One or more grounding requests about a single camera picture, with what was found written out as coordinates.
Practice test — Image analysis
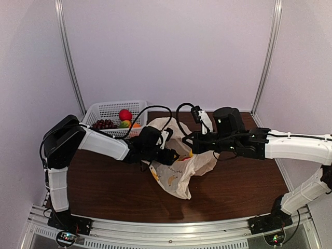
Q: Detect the left aluminium corner post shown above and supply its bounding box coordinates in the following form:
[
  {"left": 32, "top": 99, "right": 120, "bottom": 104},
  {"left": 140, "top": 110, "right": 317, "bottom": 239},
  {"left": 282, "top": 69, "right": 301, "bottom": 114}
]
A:
[{"left": 54, "top": 0, "right": 87, "bottom": 116}]

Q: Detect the circuit board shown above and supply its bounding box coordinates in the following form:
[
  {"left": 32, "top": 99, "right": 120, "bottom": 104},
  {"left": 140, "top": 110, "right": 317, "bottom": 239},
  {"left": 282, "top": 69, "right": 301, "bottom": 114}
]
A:
[
  {"left": 56, "top": 231, "right": 77, "bottom": 247},
  {"left": 264, "top": 231, "right": 286, "bottom": 247}
]

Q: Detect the right circuit board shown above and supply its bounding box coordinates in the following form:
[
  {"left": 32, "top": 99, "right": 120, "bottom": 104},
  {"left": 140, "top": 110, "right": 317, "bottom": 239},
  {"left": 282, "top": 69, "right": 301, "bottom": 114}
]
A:
[{"left": 264, "top": 231, "right": 286, "bottom": 247}]

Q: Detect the white perforated plastic basket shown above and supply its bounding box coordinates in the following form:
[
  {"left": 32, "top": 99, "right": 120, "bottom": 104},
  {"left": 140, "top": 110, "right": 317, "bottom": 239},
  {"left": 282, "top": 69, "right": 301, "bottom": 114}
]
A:
[{"left": 82, "top": 100, "right": 147, "bottom": 137}]

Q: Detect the aluminium front rail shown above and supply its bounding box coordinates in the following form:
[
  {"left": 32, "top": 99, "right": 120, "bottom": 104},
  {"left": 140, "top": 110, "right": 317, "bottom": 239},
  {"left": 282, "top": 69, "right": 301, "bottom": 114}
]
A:
[{"left": 18, "top": 205, "right": 323, "bottom": 248}]

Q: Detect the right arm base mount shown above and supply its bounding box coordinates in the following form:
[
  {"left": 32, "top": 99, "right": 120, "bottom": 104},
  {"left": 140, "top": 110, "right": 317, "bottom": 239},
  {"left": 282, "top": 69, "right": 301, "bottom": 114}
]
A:
[{"left": 247, "top": 211, "right": 293, "bottom": 234}]

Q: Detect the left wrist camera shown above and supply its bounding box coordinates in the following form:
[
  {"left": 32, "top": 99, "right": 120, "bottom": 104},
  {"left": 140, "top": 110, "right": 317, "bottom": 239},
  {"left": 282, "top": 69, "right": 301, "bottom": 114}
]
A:
[{"left": 156, "top": 128, "right": 173, "bottom": 149}]

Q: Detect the aluminium corner post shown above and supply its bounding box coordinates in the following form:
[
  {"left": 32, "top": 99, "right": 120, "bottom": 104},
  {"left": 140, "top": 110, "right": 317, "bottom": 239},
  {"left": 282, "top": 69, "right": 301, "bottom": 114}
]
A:
[
  {"left": 251, "top": 0, "right": 283, "bottom": 116},
  {"left": 54, "top": 0, "right": 87, "bottom": 116}
]

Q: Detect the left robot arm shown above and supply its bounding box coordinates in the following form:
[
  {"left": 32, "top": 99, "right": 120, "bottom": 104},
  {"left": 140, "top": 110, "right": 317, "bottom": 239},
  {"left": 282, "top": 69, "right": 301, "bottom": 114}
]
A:
[{"left": 39, "top": 115, "right": 179, "bottom": 230}]

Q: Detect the right black camera cable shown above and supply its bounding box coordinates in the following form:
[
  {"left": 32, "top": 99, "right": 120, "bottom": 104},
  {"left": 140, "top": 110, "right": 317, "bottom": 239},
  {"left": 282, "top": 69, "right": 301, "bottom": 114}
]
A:
[{"left": 175, "top": 103, "right": 270, "bottom": 161}]

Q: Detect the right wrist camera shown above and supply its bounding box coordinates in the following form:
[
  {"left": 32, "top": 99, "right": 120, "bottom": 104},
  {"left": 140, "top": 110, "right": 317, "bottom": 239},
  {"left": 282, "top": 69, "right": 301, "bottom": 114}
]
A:
[{"left": 191, "top": 105, "right": 214, "bottom": 135}]

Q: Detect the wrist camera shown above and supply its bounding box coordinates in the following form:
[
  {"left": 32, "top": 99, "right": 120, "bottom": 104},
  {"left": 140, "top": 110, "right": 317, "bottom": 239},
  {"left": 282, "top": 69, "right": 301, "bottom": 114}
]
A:
[
  {"left": 191, "top": 105, "right": 214, "bottom": 135},
  {"left": 156, "top": 128, "right": 173, "bottom": 149}
]

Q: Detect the red apple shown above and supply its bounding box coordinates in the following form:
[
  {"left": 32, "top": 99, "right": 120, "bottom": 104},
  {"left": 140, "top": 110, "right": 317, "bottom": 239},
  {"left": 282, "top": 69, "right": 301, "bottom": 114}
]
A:
[{"left": 119, "top": 109, "right": 132, "bottom": 121}]

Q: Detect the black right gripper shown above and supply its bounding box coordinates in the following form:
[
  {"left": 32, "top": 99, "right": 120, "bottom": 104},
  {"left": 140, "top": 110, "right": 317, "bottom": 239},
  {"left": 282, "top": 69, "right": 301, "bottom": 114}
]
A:
[{"left": 182, "top": 130, "right": 238, "bottom": 155}]

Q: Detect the left black camera cable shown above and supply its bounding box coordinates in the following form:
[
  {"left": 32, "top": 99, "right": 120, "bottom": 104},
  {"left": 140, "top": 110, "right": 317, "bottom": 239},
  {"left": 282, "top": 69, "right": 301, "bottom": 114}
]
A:
[{"left": 111, "top": 105, "right": 173, "bottom": 141}]

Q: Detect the banana print plastic bag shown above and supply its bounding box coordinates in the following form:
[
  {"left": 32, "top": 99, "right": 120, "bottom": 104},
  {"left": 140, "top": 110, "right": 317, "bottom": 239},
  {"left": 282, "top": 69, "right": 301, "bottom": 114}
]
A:
[{"left": 148, "top": 117, "right": 217, "bottom": 200}]

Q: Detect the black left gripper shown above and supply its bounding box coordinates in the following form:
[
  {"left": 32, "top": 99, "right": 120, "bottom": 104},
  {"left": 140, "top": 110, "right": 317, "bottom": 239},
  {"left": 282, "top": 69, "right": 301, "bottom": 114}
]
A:
[{"left": 143, "top": 146, "right": 178, "bottom": 165}]

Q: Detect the left circuit board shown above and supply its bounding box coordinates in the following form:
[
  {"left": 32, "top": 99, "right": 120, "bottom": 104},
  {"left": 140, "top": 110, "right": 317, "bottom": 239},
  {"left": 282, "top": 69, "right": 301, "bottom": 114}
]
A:
[{"left": 56, "top": 231, "right": 77, "bottom": 247}]

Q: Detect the black camera cable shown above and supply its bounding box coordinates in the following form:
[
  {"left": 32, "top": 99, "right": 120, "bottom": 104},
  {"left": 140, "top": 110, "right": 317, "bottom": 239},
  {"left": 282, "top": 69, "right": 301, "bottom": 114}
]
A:
[
  {"left": 175, "top": 103, "right": 270, "bottom": 161},
  {"left": 111, "top": 105, "right": 173, "bottom": 141}
]

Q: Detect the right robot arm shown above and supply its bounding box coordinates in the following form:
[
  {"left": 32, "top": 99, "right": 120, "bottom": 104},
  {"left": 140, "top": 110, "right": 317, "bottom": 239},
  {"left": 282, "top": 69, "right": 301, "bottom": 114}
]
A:
[{"left": 182, "top": 105, "right": 331, "bottom": 229}]

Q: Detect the green yellow mango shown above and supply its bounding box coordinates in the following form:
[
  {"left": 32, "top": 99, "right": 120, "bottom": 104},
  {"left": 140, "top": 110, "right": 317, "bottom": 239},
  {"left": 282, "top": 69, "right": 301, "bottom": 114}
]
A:
[{"left": 118, "top": 120, "right": 131, "bottom": 129}]

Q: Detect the right aluminium corner post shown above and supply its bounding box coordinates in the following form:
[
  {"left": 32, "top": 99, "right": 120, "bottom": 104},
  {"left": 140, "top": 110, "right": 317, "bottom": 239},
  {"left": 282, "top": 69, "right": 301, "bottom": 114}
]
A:
[{"left": 251, "top": 0, "right": 283, "bottom": 116}]

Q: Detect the dark red grape bunch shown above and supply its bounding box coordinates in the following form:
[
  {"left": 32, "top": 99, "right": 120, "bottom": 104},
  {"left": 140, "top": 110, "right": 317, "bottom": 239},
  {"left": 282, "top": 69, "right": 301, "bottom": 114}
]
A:
[{"left": 92, "top": 119, "right": 118, "bottom": 130}]

